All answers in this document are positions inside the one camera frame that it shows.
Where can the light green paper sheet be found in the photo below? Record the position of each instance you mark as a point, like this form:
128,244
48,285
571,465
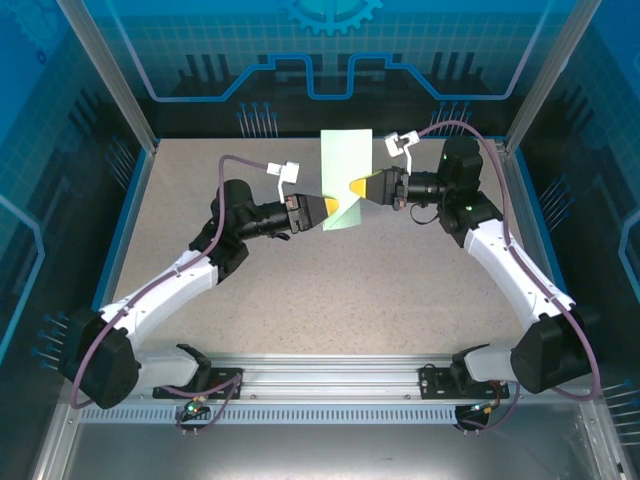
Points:
345,155

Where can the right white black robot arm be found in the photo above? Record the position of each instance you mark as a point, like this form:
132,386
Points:
520,280

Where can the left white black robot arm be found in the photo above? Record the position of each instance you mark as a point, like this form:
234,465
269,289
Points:
150,300

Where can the blue table side border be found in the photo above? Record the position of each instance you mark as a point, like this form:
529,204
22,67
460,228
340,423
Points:
119,250
526,175

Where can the grey metal panel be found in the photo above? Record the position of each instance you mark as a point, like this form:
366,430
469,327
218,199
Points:
325,450

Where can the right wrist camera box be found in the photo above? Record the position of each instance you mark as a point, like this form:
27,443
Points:
400,142

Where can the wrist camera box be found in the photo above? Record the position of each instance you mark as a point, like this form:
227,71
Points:
285,170
400,142

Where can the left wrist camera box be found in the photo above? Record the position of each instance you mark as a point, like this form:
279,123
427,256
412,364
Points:
285,170

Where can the aluminium table side rail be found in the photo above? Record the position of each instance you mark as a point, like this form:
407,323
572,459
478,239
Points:
518,190

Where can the aluminium frame post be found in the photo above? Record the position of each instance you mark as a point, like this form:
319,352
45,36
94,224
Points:
107,75
550,75

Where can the aluminium mounting rail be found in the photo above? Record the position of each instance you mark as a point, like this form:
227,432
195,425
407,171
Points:
325,375

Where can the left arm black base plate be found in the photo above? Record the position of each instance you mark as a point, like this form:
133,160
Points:
225,382

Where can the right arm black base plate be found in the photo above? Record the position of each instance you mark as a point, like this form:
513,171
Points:
432,382

